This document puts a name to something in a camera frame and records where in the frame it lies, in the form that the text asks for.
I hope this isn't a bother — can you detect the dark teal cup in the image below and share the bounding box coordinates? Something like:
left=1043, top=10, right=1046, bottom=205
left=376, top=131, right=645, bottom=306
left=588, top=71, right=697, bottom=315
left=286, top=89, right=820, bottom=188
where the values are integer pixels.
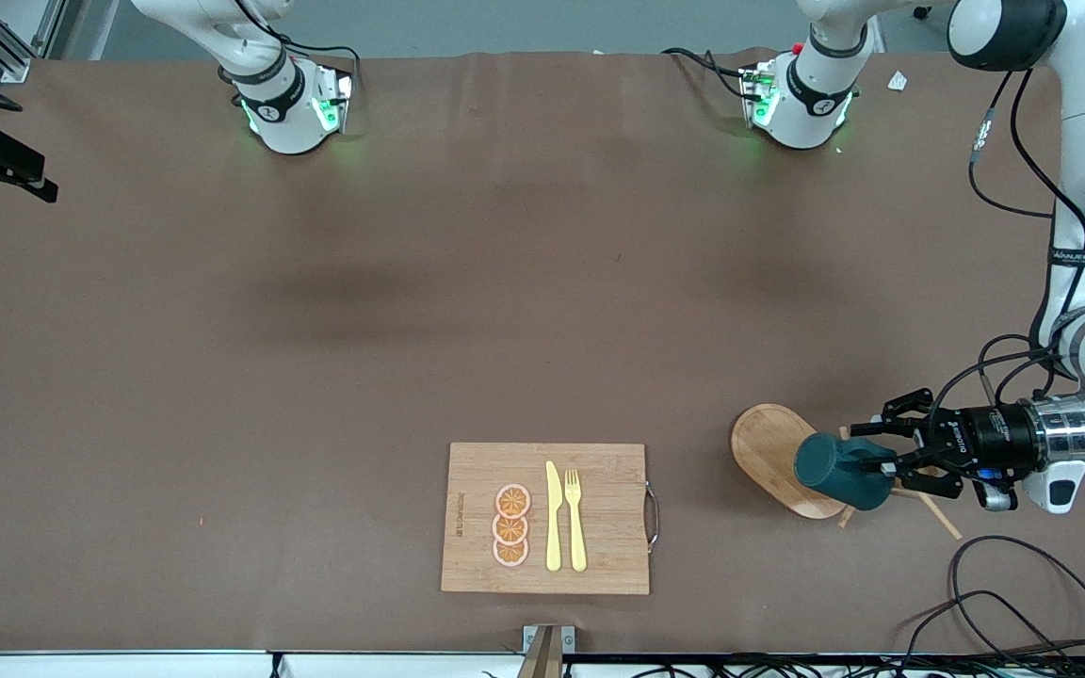
left=794, top=431, right=897, bottom=511

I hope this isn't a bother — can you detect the wooden cup rack with pegs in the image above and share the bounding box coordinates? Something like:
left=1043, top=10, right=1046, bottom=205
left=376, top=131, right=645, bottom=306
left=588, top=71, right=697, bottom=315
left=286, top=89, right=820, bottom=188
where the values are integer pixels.
left=729, top=403, right=963, bottom=541

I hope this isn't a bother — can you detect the bamboo cutting board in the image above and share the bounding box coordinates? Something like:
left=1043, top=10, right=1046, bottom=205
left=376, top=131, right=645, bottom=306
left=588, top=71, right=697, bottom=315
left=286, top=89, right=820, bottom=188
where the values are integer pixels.
left=440, top=443, right=652, bottom=596

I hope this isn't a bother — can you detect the brown table cover mat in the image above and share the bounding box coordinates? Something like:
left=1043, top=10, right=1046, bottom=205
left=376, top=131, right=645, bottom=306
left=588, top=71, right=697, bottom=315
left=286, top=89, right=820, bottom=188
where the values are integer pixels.
left=0, top=49, right=1085, bottom=655

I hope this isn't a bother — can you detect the yellow plastic fork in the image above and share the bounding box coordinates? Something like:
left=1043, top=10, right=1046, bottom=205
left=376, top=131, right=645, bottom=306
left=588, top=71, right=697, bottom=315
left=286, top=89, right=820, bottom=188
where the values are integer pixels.
left=564, top=469, right=589, bottom=573

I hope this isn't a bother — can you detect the yellow plastic knife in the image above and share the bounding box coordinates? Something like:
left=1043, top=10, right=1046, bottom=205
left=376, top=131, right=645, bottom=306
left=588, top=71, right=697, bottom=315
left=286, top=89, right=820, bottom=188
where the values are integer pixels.
left=544, top=460, right=564, bottom=573

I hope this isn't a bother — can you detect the aluminium frame profile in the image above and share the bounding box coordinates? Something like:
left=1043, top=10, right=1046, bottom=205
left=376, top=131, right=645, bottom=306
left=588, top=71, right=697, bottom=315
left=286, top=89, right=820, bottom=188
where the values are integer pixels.
left=0, top=0, right=70, bottom=84

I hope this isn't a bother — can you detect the black looped cable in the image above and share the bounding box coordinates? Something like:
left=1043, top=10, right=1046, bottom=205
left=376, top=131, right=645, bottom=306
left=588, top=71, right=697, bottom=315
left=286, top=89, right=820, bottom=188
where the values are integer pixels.
left=949, top=535, right=1085, bottom=653
left=900, top=590, right=1076, bottom=662

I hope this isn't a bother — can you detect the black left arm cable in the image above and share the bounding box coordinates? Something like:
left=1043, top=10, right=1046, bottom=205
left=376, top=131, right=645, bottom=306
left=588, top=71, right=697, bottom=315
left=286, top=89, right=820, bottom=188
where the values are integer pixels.
left=929, top=71, right=1085, bottom=434

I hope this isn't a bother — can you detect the black right base cable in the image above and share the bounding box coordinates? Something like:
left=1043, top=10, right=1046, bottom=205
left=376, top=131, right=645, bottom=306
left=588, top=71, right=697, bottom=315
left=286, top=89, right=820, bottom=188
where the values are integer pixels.
left=232, top=0, right=363, bottom=90

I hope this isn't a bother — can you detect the black base cable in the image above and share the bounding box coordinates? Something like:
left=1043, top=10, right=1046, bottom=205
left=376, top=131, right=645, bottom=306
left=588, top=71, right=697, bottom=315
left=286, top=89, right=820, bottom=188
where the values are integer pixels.
left=232, top=0, right=363, bottom=90
left=660, top=47, right=753, bottom=101

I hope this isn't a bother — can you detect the black left base cable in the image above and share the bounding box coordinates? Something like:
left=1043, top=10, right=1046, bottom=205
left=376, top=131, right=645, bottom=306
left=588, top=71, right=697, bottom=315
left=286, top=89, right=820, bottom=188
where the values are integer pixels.
left=660, top=47, right=753, bottom=101

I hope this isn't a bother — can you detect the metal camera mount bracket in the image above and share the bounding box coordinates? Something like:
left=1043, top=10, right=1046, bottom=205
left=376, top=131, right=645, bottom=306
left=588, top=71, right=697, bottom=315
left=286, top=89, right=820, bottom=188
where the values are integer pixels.
left=516, top=624, right=577, bottom=678

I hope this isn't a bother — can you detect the aluminium table edge rail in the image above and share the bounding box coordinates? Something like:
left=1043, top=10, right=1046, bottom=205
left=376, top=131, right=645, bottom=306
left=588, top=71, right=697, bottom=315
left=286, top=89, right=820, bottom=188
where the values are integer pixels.
left=0, top=648, right=1085, bottom=660

